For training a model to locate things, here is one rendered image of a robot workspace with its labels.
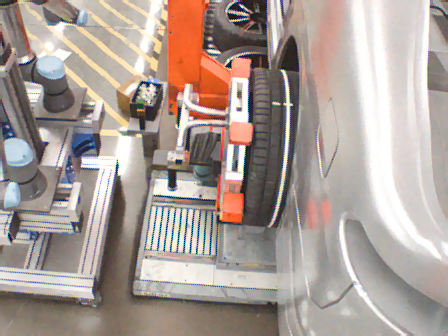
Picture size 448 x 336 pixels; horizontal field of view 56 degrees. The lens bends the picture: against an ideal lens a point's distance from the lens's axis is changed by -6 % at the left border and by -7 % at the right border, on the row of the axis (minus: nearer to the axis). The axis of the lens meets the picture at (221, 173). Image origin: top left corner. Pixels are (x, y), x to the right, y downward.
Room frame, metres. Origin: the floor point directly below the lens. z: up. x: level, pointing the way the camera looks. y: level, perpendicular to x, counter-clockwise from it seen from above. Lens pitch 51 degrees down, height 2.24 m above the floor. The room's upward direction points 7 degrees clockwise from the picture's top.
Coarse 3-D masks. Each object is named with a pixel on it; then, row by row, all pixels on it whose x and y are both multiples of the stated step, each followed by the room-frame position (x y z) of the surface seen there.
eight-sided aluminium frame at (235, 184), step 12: (240, 84) 1.36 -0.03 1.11; (228, 96) 1.52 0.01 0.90; (240, 96) 1.51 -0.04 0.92; (240, 120) 1.16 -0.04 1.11; (228, 144) 1.09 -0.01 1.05; (228, 156) 1.06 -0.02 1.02; (240, 156) 1.07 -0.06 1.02; (228, 168) 1.03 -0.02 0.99; (240, 168) 1.04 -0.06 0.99; (228, 180) 1.01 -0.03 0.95; (240, 180) 1.01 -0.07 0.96
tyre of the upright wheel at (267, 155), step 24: (264, 72) 1.39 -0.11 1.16; (288, 72) 1.46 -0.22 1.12; (264, 96) 1.23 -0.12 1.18; (264, 120) 1.14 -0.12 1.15; (264, 144) 1.07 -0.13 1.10; (288, 144) 1.08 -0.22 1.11; (264, 168) 1.01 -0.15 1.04; (288, 168) 1.02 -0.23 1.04; (264, 192) 0.97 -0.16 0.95; (264, 216) 0.96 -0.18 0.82
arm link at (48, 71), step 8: (48, 56) 1.49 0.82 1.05; (56, 56) 1.50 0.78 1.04; (40, 64) 1.43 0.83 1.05; (48, 64) 1.44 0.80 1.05; (56, 64) 1.45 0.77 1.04; (32, 72) 1.41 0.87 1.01; (40, 72) 1.40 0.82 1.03; (48, 72) 1.40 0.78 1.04; (56, 72) 1.41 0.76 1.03; (64, 72) 1.45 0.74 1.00; (32, 80) 1.41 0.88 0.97; (40, 80) 1.40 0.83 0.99; (48, 80) 1.39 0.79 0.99; (56, 80) 1.41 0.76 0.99; (64, 80) 1.44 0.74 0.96; (48, 88) 1.39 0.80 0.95; (56, 88) 1.40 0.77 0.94; (64, 88) 1.43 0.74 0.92
